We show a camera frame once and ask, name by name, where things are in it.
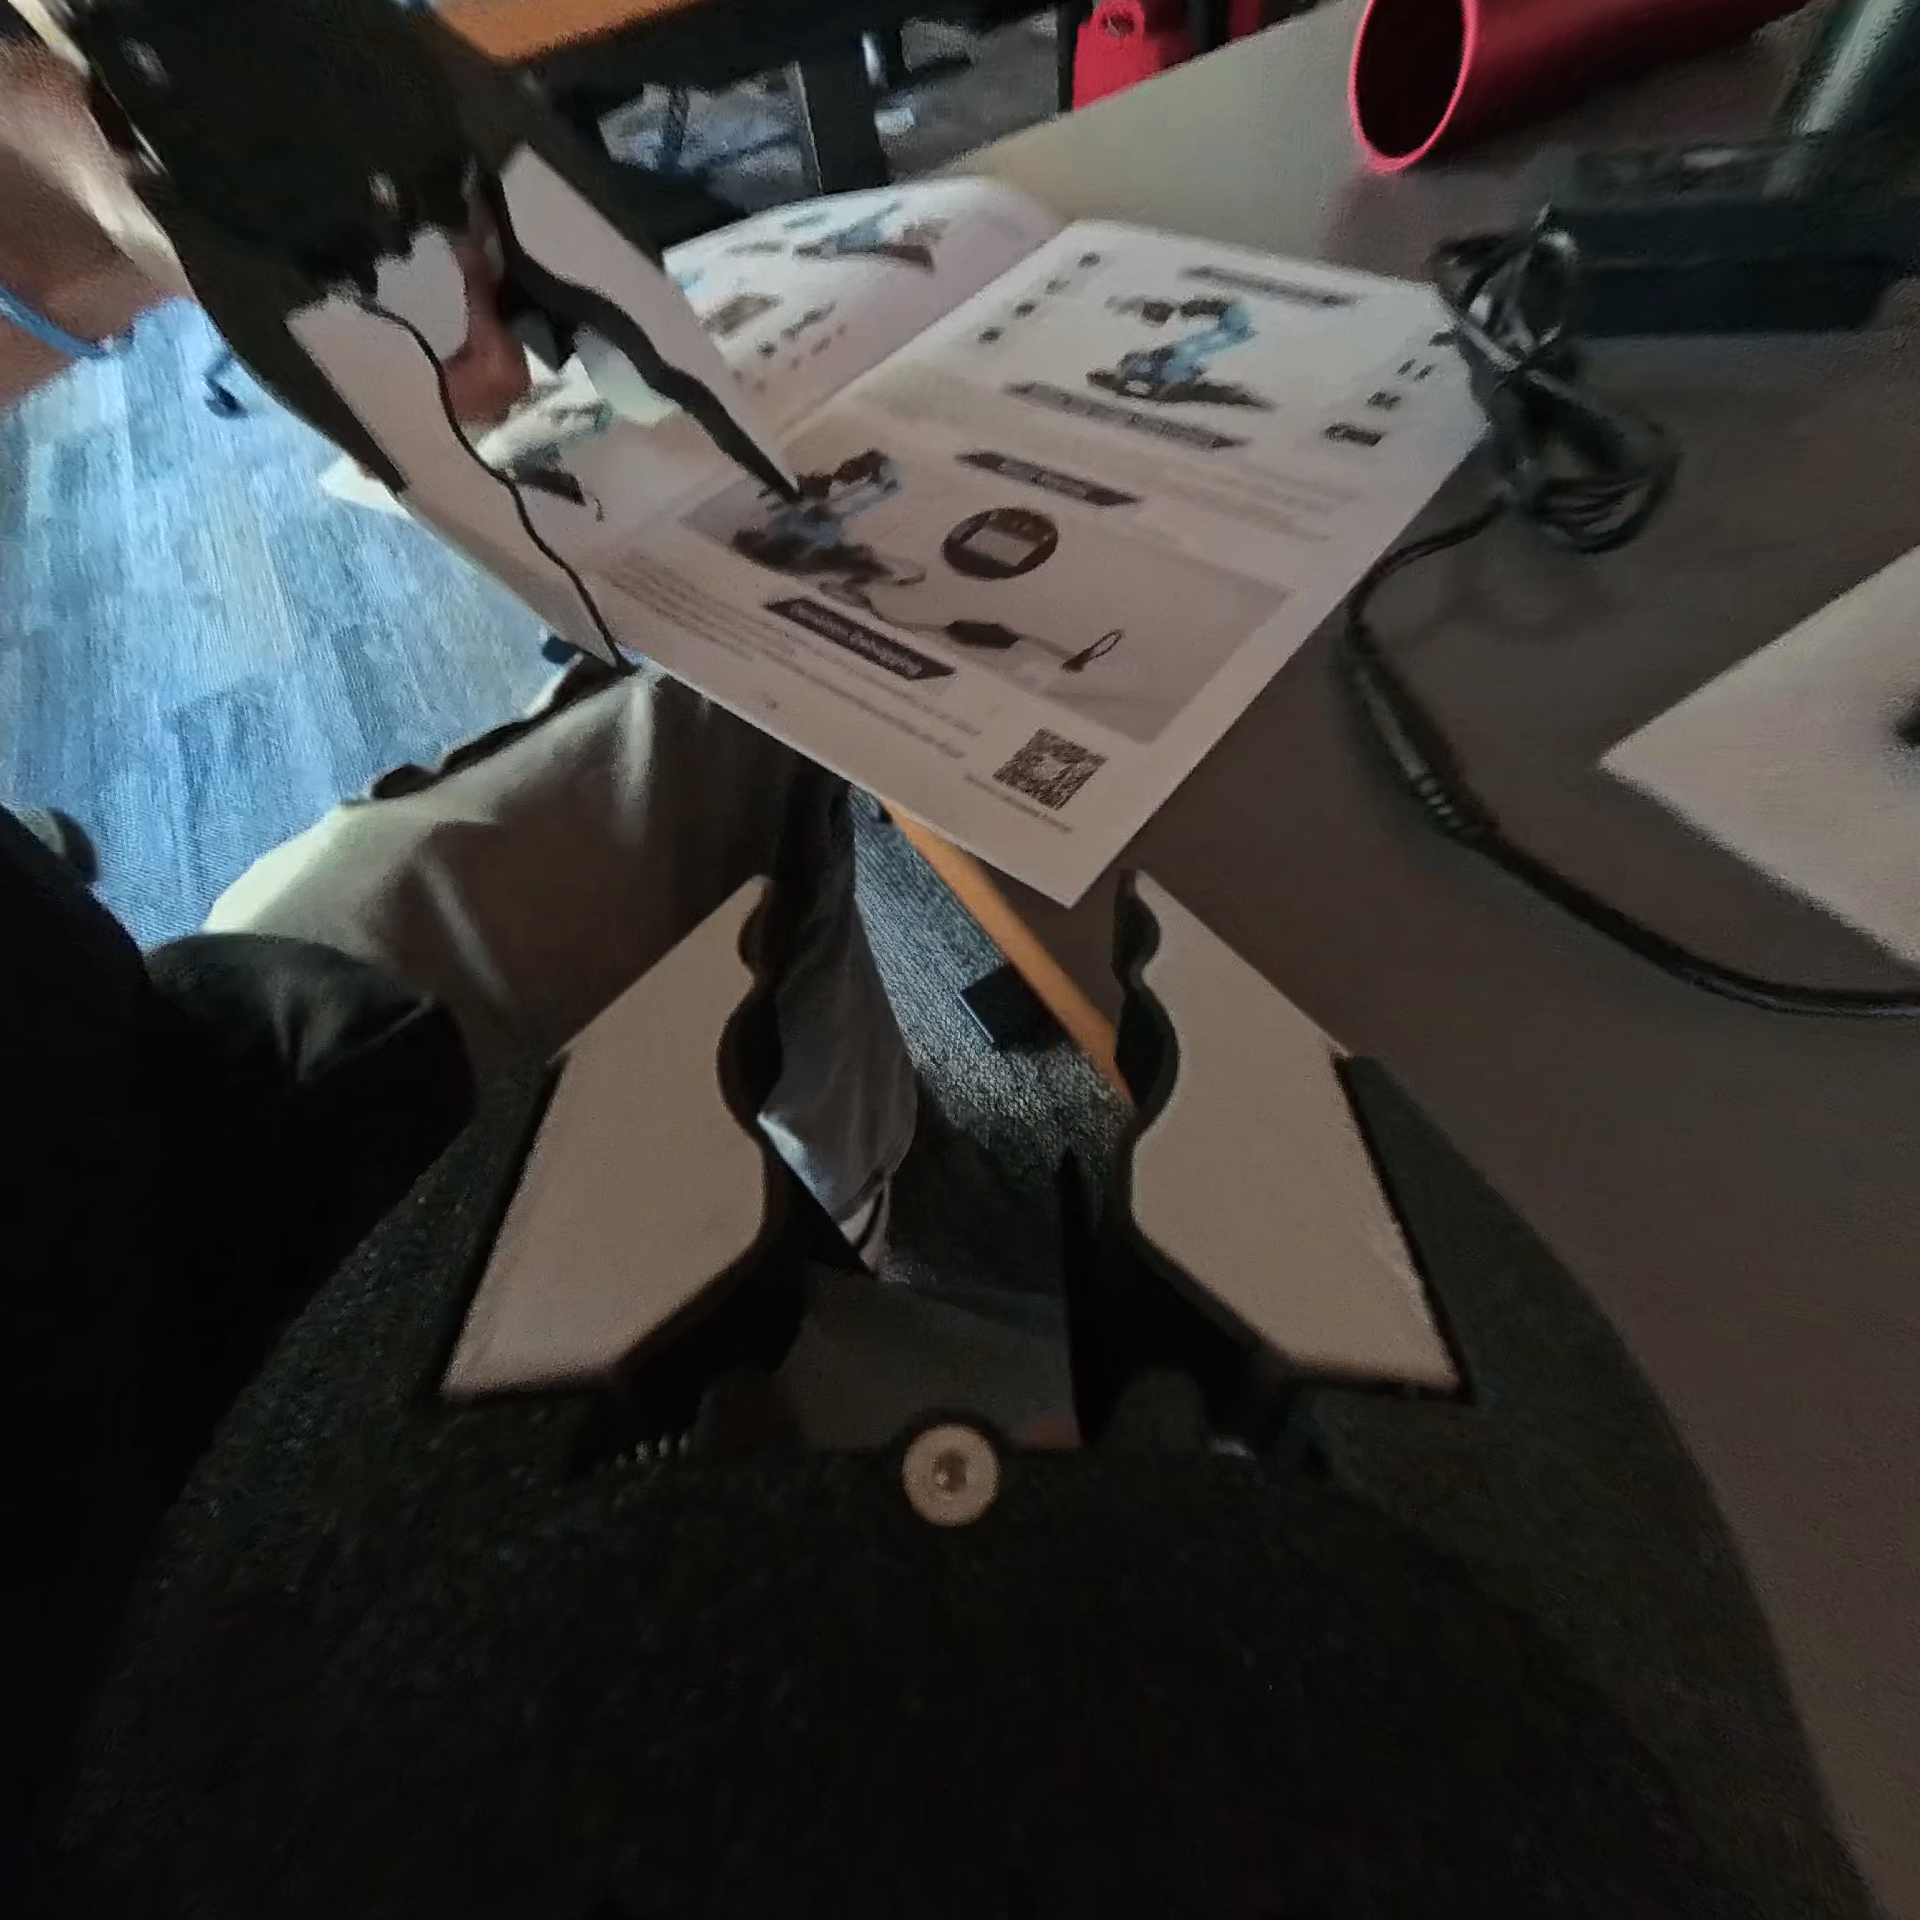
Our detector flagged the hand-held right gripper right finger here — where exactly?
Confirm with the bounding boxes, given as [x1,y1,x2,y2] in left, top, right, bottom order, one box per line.
[1076,871,1465,1449]

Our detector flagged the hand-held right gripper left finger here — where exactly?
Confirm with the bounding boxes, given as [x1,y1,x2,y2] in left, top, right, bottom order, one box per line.
[442,877,805,1430]

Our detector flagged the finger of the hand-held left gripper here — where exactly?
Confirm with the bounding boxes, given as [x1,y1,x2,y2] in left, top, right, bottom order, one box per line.
[492,143,801,500]
[289,288,628,671]

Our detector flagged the printed instruction manual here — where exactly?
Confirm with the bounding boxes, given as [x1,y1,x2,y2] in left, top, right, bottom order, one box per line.
[323,176,1490,904]

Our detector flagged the black power adapter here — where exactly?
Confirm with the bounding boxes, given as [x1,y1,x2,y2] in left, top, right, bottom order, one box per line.
[1559,142,1920,338]

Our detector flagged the person's left forearm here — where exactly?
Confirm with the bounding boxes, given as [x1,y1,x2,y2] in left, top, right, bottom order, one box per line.
[0,29,183,360]

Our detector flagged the wooden office desk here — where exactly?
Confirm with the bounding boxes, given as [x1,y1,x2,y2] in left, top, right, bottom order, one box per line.
[434,0,1085,196]

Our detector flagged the person's left hand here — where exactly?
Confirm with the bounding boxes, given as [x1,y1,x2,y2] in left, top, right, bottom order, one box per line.
[443,222,530,431]

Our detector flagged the person's black top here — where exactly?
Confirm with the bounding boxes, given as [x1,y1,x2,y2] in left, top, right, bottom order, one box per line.
[0,808,484,1920]

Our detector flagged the white foam sheet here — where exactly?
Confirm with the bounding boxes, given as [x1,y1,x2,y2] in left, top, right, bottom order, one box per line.
[1597,546,1920,961]

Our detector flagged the red metal tube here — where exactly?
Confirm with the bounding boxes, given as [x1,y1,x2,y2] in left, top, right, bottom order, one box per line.
[1350,0,1817,164]

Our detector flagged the black cable with ferrite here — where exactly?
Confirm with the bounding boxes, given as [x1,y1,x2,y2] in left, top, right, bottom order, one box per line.
[1339,208,1920,1023]

